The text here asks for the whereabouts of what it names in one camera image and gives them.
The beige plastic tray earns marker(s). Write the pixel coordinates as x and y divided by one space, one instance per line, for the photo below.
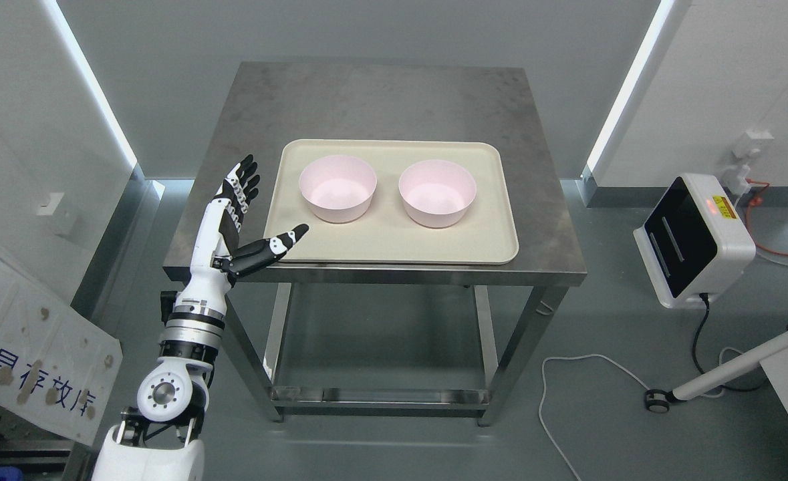
385 234

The stainless steel table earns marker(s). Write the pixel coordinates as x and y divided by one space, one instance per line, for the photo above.
341 308

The white wall switch box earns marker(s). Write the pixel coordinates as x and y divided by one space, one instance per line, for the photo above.
60 214

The pink bowl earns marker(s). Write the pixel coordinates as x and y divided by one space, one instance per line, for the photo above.
338 188
436 193

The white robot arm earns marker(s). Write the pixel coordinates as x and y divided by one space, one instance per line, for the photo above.
158 438

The white stand leg with caster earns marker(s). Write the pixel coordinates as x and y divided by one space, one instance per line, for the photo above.
660 401

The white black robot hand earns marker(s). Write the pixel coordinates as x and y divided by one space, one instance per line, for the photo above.
218 260

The white black box device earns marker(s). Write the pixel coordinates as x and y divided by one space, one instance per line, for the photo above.
693 242

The white wall socket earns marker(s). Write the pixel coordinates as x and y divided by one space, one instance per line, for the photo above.
750 146

